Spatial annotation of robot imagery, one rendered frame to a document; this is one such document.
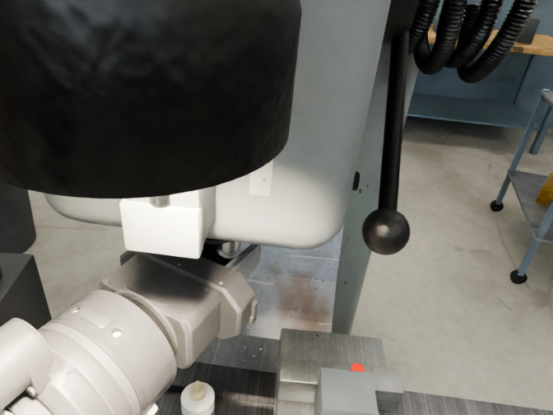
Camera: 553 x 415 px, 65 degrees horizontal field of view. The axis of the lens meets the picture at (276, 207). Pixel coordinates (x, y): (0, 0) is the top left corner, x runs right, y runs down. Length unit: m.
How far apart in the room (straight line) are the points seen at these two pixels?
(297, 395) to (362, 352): 0.13
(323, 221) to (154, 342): 0.13
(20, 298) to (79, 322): 0.33
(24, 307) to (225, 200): 0.42
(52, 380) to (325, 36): 0.22
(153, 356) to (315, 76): 0.19
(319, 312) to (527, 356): 1.60
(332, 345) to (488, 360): 1.58
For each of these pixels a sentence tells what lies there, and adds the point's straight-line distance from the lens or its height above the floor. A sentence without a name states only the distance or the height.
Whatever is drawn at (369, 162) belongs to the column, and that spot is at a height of 1.17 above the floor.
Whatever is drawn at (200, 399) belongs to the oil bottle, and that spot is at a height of 1.02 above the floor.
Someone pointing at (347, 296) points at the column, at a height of 0.86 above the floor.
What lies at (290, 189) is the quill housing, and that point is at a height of 1.37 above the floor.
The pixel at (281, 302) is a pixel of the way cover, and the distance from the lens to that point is 0.80.
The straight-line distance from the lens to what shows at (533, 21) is 4.21.
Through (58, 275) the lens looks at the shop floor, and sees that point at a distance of 2.36.
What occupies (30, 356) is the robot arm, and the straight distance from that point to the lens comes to 0.26.
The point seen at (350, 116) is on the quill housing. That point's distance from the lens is 0.23.
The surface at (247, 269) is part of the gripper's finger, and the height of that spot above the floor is 1.23.
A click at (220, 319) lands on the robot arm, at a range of 0.35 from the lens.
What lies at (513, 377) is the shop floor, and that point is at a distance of 2.18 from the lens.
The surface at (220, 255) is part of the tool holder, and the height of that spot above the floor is 1.25.
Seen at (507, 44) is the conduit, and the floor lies 1.41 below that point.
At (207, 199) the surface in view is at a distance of 0.23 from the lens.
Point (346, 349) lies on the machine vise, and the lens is 0.65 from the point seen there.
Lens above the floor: 1.49
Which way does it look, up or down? 33 degrees down
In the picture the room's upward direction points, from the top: 6 degrees clockwise
